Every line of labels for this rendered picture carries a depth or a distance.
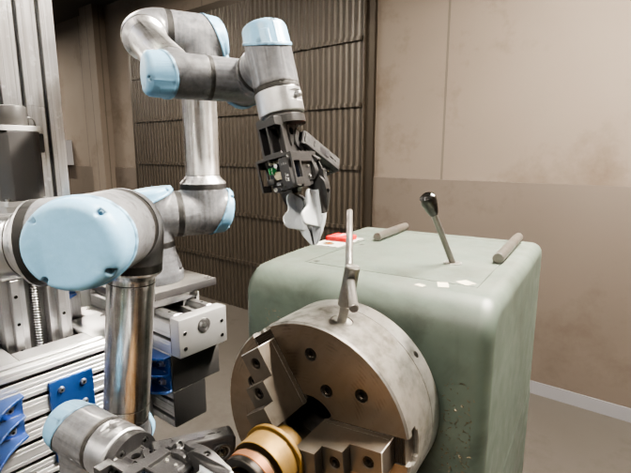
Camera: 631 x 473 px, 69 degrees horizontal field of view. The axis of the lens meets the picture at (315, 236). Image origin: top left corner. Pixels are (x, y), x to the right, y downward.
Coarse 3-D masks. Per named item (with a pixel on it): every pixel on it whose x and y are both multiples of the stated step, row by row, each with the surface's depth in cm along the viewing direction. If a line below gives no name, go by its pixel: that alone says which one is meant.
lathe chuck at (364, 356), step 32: (288, 320) 68; (320, 320) 66; (352, 320) 68; (288, 352) 68; (320, 352) 65; (352, 352) 62; (384, 352) 64; (320, 384) 65; (352, 384) 62; (384, 384) 60; (416, 384) 65; (320, 416) 76; (352, 416) 63; (384, 416) 61; (416, 416) 62; (416, 448) 62
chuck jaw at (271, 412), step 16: (272, 336) 69; (256, 352) 66; (272, 352) 67; (256, 368) 66; (272, 368) 66; (288, 368) 68; (256, 384) 64; (272, 384) 64; (288, 384) 66; (256, 400) 64; (272, 400) 63; (288, 400) 65; (304, 400) 67; (256, 416) 62; (272, 416) 61; (288, 416) 63
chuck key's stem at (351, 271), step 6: (348, 264) 65; (348, 270) 64; (354, 270) 64; (348, 276) 64; (354, 276) 64; (342, 282) 65; (342, 288) 65; (342, 294) 65; (342, 300) 65; (342, 306) 66; (348, 306) 66; (342, 312) 66; (342, 318) 66
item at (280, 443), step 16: (256, 432) 60; (272, 432) 59; (288, 432) 61; (240, 448) 59; (256, 448) 57; (272, 448) 57; (288, 448) 58; (240, 464) 55; (256, 464) 55; (272, 464) 56; (288, 464) 57
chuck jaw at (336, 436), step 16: (320, 432) 62; (336, 432) 62; (352, 432) 62; (368, 432) 62; (304, 448) 59; (320, 448) 59; (336, 448) 59; (352, 448) 59; (368, 448) 58; (384, 448) 58; (400, 448) 60; (304, 464) 59; (320, 464) 59; (336, 464) 59; (352, 464) 60; (368, 464) 59; (384, 464) 58; (400, 464) 60
